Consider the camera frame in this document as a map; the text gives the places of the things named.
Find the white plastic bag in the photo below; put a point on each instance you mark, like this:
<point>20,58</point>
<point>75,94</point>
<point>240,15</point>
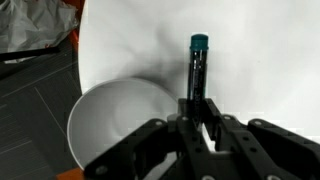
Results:
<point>30,23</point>

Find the white bowl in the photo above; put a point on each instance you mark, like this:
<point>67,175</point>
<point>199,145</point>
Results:
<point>110,116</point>

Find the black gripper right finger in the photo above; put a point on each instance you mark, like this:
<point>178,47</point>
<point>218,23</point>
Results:
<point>260,146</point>

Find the teal capped marker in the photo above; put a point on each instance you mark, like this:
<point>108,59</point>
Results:
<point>199,66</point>

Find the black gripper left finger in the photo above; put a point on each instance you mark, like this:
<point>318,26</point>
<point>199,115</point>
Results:
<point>156,146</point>

